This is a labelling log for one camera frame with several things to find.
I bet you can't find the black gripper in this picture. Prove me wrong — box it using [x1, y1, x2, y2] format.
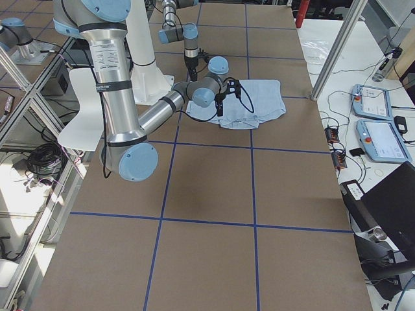
[184, 56, 199, 81]
[215, 85, 230, 117]

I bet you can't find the light blue button-up shirt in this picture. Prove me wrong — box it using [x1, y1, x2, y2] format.
[186, 80, 286, 130]

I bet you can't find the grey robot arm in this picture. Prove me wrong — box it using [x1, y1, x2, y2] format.
[158, 0, 200, 82]
[53, 1, 228, 182]

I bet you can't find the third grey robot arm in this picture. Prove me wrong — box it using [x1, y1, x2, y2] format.
[1, 17, 47, 65]

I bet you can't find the orange black electronics box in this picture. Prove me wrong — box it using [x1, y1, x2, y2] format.
[324, 126, 340, 143]
[331, 151, 348, 170]

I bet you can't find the white plastic chair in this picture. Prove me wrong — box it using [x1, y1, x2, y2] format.
[58, 68, 103, 152]

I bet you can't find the red fire extinguisher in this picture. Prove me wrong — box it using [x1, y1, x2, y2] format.
[295, 0, 310, 29]

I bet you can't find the upper blue teach pendant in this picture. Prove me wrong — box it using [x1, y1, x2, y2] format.
[351, 84, 393, 121]

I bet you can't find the blue teach pendant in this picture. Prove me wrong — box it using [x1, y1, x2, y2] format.
[351, 84, 393, 121]
[356, 119, 412, 164]

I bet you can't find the lower blue teach pendant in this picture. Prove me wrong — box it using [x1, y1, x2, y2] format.
[356, 119, 412, 164]

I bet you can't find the black laptop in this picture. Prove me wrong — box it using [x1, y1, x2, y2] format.
[340, 161, 414, 301]

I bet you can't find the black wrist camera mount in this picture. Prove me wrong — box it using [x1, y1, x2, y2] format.
[198, 49, 210, 64]
[226, 77, 242, 99]

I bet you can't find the grey aluminium frame post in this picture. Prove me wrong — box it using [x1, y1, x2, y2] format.
[310, 0, 368, 101]

